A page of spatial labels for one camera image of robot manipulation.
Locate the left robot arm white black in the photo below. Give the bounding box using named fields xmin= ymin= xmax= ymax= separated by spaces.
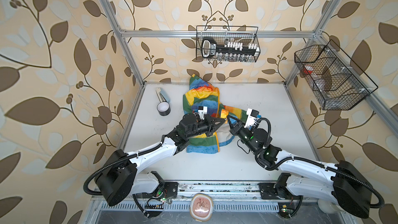
xmin=83 ymin=114 xmax=226 ymax=206

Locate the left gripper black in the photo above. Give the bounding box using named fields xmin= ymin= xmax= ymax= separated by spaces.
xmin=185 ymin=113 xmax=225 ymax=141

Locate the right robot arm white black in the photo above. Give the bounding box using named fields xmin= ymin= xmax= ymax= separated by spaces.
xmin=227 ymin=115 xmax=385 ymax=219

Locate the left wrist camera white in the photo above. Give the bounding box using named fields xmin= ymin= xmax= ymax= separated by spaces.
xmin=197 ymin=106 xmax=208 ymax=120

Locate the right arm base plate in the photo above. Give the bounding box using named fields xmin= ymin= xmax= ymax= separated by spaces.
xmin=258 ymin=183 xmax=302 ymax=201

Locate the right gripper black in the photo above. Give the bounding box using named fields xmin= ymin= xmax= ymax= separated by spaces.
xmin=228 ymin=114 xmax=257 ymax=155

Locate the rainbow striped jacket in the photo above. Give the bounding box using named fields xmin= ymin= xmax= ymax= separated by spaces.
xmin=182 ymin=75 xmax=247 ymax=155

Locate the black socket set rail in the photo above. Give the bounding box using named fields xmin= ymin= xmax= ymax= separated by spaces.
xmin=199 ymin=37 xmax=261 ymax=59

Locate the wire basket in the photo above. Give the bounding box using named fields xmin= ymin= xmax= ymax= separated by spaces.
xmin=294 ymin=40 xmax=378 ymax=111
xmin=195 ymin=25 xmax=261 ymax=63

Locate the black tape roll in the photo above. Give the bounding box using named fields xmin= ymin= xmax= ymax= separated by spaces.
xmin=157 ymin=102 xmax=171 ymax=116

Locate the back wire basket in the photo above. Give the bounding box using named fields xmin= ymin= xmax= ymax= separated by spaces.
xmin=195 ymin=25 xmax=261 ymax=63

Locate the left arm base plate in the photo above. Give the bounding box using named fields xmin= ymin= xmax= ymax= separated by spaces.
xmin=137 ymin=181 xmax=179 ymax=199

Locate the right wire basket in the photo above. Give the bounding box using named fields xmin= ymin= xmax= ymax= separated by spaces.
xmin=294 ymin=40 xmax=378 ymax=111

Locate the pink round timer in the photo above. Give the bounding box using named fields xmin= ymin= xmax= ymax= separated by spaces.
xmin=189 ymin=194 xmax=214 ymax=222

